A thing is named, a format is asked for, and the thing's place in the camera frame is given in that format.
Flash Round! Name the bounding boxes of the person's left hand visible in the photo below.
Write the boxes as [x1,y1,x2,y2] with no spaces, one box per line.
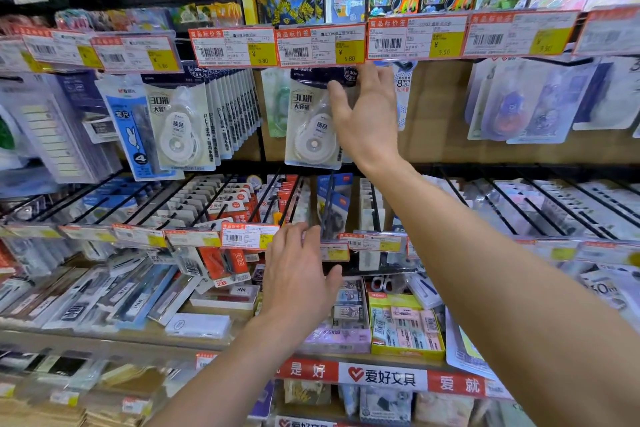
[259,221,344,338]

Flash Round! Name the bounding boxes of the person's right hand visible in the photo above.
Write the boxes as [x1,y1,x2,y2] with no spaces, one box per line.
[327,63,407,178]

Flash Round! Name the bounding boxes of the bunch of blue correction tapes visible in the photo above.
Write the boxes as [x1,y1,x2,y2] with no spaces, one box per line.
[379,60,419,131]

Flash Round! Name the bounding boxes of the white correction tape packet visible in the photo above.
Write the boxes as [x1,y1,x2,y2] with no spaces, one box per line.
[285,66,359,171]

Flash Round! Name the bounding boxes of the green correction tape packet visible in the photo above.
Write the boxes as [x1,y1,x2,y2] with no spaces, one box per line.
[261,69,291,138]

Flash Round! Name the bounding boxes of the row of white correction tapes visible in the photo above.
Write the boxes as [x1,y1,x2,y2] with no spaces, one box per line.
[142,66,263,172]

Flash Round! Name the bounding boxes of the person's left forearm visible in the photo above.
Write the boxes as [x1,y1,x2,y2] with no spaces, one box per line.
[149,311,306,427]

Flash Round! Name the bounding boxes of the person's right forearm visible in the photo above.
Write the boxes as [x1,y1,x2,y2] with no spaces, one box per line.
[365,159,640,427]

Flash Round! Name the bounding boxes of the red shelf label strip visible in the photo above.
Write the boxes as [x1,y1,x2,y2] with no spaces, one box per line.
[275,356,513,400]

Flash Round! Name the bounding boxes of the pink eraser display box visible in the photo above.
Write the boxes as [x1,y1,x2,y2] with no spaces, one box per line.
[299,277,372,355]

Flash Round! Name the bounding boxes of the row of orange price tags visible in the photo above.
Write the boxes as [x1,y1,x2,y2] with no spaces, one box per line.
[0,6,640,75]
[0,221,640,268]

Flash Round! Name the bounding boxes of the white ink box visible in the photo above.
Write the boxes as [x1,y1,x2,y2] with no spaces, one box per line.
[189,284,261,311]

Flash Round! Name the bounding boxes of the row of white card packets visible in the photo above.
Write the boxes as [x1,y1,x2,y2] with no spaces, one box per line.
[359,179,386,232]

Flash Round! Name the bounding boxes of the blue scissors packets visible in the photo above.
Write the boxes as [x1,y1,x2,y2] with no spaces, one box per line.
[316,172,353,240]

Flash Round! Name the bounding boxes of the white flat box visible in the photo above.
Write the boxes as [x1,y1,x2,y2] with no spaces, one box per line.
[165,312,233,340]

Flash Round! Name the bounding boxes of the row of white red packets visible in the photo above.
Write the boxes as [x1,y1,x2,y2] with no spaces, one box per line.
[155,173,261,288]

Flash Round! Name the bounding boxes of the yellow eraser display box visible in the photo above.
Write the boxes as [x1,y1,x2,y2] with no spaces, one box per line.
[368,291,446,362]

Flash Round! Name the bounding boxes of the dark purple packet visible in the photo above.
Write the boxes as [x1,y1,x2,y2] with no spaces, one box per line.
[249,381,275,420]

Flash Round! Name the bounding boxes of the small white blue box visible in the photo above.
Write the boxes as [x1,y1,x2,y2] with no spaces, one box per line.
[405,271,443,310]

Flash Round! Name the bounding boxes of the rows of grey white packets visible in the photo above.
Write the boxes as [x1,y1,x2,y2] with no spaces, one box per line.
[439,176,640,242]

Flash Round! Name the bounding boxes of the pile of pen packets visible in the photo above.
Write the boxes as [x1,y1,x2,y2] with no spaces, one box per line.
[0,261,201,332]

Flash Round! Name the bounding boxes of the row of blue white packets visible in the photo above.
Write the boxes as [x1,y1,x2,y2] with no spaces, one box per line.
[29,176,161,222]

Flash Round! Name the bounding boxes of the stacks of brown envelopes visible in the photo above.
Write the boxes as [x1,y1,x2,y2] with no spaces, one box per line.
[0,396,151,427]

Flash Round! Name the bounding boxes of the white index tab packet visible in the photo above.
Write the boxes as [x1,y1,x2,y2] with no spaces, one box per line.
[0,76,123,185]

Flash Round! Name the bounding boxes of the dark blue card packet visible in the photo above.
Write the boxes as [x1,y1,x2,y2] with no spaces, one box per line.
[55,71,119,145]

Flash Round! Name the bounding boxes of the green label tape packet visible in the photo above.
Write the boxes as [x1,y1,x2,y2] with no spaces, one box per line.
[0,106,21,167]

